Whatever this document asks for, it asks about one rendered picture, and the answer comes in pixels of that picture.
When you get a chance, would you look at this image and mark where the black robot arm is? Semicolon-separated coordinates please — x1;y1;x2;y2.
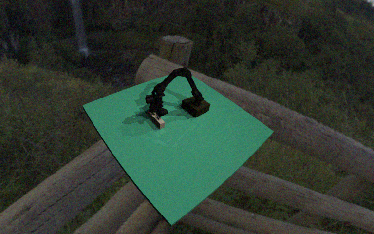
145;67;204;112

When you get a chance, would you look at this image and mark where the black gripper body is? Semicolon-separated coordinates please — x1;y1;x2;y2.
155;101;168;116

